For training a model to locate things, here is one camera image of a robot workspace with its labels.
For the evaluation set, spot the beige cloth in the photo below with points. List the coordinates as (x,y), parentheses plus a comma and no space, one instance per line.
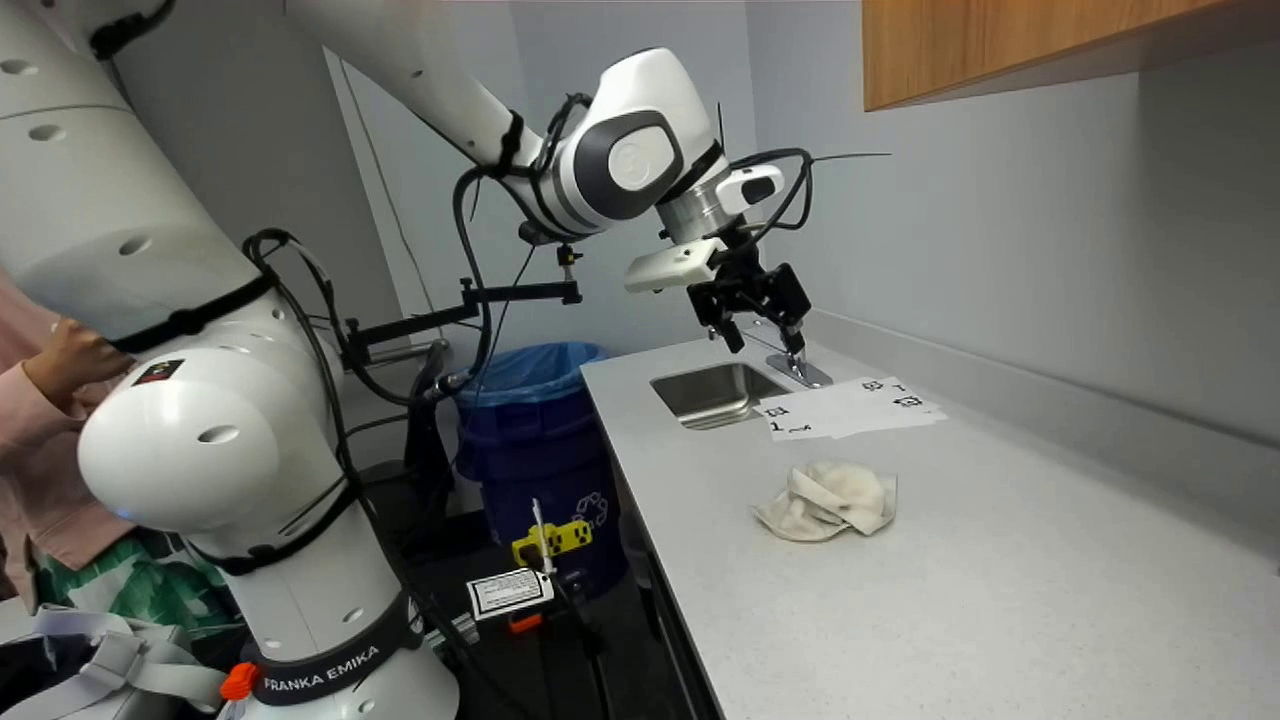
(833,498)

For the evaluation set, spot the wooden wall cabinet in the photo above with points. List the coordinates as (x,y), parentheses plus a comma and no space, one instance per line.
(1040,44)

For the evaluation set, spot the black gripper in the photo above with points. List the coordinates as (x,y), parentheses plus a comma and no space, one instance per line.
(739,281)

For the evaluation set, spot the person in pink hoodie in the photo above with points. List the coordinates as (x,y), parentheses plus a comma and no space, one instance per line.
(32,465)

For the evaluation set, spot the white label tag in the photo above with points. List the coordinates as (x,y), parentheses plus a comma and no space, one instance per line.
(508,593)

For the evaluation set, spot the grey countertop backsplash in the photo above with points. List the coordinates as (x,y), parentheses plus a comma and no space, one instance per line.
(1133,435)

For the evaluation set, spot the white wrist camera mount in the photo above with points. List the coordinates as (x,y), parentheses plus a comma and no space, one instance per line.
(673,265)

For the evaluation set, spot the dark flat tray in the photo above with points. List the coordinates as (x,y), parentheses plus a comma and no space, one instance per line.
(714,388)

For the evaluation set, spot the blue trash bin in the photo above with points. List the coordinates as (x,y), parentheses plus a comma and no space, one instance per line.
(533,443)

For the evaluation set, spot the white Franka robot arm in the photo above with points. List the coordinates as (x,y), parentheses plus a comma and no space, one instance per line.
(200,443)

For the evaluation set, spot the black articulated camera stand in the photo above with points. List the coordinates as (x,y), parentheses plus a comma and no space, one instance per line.
(424,319)

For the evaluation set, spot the orange round knob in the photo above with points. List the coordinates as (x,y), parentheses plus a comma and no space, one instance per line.
(238,682)

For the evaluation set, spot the person hand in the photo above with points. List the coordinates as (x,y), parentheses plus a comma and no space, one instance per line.
(73,363)

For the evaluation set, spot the green white patterned fabric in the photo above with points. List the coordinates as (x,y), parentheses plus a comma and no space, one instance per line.
(145,586)

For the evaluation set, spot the white paper black markers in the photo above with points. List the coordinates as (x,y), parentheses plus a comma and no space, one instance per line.
(854,407)

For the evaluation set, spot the yellow clamp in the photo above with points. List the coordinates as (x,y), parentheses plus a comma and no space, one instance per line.
(553,541)

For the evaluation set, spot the black stereo camera bar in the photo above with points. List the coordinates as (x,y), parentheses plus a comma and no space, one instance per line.
(553,242)

